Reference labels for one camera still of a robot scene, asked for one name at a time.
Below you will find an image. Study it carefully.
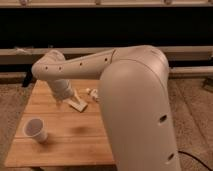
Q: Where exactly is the black cable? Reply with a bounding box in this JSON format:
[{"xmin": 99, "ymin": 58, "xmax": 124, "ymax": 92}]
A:
[{"xmin": 177, "ymin": 150, "xmax": 213, "ymax": 171}]

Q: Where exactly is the wooden table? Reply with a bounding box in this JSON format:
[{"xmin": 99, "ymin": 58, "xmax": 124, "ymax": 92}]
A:
[{"xmin": 5, "ymin": 80, "xmax": 113, "ymax": 168}]

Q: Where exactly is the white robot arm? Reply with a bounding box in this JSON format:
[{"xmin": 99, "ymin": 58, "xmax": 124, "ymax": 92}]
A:
[{"xmin": 32, "ymin": 45, "xmax": 181, "ymax": 171}]

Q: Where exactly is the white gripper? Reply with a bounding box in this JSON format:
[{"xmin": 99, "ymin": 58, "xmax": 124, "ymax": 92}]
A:
[{"xmin": 48, "ymin": 79, "xmax": 88, "ymax": 112}]

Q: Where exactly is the white rectangular box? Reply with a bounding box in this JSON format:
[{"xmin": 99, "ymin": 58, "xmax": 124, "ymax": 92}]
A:
[{"xmin": 86, "ymin": 88, "xmax": 99, "ymax": 102}]

